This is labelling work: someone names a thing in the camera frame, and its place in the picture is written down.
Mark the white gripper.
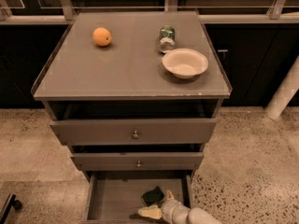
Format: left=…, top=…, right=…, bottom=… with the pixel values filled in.
left=138, top=189, right=190, bottom=224

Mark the green yellow sponge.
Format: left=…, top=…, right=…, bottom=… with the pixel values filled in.
left=141, top=186, right=164, bottom=206

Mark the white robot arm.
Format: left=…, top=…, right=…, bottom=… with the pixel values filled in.
left=138, top=63, right=299, bottom=224

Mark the grey top drawer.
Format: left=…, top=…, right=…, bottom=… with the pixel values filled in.
left=50, top=119, right=216, bottom=146

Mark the grey middle drawer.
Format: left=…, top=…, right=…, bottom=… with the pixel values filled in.
left=71, top=152, right=203, bottom=171

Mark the grey drawer cabinet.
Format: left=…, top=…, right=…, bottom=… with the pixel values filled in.
left=30, top=10, right=233, bottom=224

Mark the round metal top knob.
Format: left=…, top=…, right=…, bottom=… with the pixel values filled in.
left=132, top=131, right=139, bottom=139

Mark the white paper bowl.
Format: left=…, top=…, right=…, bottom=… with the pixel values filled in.
left=162, top=49, right=208, bottom=79

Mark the black caster wheel base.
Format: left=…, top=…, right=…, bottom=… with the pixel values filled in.
left=0, top=194, right=22, bottom=224

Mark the orange fruit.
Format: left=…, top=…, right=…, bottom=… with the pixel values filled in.
left=93, top=27, right=112, bottom=47

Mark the metal railing frame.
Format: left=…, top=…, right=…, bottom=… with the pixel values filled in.
left=0, top=0, right=299, bottom=24

